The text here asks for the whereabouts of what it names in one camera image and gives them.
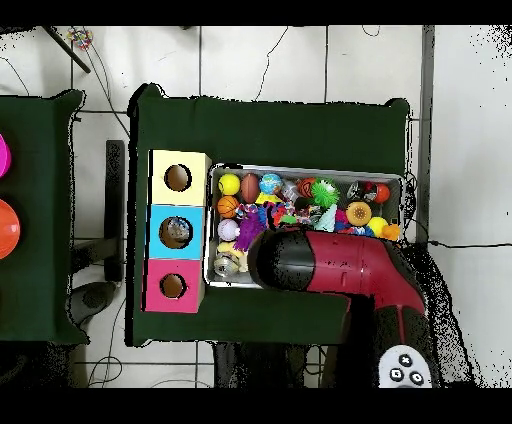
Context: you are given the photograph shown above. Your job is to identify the shallow metal mesh bin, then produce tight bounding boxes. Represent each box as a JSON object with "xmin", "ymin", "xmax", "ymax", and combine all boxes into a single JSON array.
[{"xmin": 203, "ymin": 161, "xmax": 404, "ymax": 296}]

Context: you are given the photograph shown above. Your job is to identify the wooden box with three holes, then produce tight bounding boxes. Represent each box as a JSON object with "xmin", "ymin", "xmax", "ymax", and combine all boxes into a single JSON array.
[{"xmin": 141, "ymin": 148, "xmax": 213, "ymax": 314}]

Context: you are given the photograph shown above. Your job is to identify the dark green table cloth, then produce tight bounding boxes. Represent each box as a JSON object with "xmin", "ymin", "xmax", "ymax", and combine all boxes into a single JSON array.
[
  {"xmin": 125, "ymin": 82, "xmax": 411, "ymax": 353},
  {"xmin": 0, "ymin": 89, "xmax": 90, "ymax": 347}
]

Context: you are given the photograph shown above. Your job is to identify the orange basketball toy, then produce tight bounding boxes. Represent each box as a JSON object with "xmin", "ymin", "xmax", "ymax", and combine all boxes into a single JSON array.
[{"xmin": 216, "ymin": 195, "xmax": 240, "ymax": 219}]

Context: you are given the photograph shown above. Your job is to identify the black rod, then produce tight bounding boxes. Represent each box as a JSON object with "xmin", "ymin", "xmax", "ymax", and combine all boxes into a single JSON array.
[{"xmin": 42, "ymin": 25, "xmax": 92, "ymax": 74}]

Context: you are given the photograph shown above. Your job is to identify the colourful knotted floor toy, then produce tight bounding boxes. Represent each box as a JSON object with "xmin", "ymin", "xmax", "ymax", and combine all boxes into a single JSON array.
[{"xmin": 66, "ymin": 27, "xmax": 94, "ymax": 51}]

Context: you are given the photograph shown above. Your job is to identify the pink plastic bowl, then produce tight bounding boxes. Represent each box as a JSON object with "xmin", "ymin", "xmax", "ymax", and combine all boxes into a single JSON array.
[{"xmin": 0, "ymin": 133, "xmax": 12, "ymax": 179}]

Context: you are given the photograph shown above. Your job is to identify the colourful patterned cloth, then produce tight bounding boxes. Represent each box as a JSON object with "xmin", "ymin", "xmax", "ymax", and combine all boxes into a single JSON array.
[{"xmin": 275, "ymin": 200, "xmax": 306, "ymax": 224}]

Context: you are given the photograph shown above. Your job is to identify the purple spiky monster toy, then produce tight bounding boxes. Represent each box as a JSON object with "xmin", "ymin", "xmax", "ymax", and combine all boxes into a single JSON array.
[{"xmin": 233, "ymin": 211, "xmax": 267, "ymax": 252}]

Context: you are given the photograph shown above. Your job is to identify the yellow ball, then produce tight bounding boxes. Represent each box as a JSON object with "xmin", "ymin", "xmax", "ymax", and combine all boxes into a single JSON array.
[{"xmin": 217, "ymin": 172, "xmax": 242, "ymax": 196}]

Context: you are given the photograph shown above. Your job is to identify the orange plastic bowl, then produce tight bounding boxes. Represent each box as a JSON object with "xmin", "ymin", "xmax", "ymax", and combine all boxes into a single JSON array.
[{"xmin": 0, "ymin": 198, "xmax": 21, "ymax": 260}]

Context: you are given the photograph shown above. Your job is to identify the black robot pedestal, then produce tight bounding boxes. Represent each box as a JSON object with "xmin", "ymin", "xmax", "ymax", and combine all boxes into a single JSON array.
[{"xmin": 211, "ymin": 341, "xmax": 329, "ymax": 388}]

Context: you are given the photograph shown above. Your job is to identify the black monitor on stand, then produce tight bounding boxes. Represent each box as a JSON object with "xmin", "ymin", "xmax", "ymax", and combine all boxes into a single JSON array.
[{"xmin": 69, "ymin": 139, "xmax": 126, "ymax": 325}]

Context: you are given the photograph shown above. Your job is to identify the globe print ball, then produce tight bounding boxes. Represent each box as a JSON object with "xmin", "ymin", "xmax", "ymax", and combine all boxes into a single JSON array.
[{"xmin": 258, "ymin": 172, "xmax": 284, "ymax": 196}]

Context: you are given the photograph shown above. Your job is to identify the green spiky toy with eye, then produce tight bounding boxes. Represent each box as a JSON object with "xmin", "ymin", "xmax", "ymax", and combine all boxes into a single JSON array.
[{"xmin": 310, "ymin": 178, "xmax": 341, "ymax": 209}]

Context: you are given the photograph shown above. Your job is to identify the white baseball toy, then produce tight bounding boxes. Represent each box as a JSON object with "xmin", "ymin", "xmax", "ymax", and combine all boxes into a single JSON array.
[{"xmin": 217, "ymin": 218, "xmax": 241, "ymax": 242}]

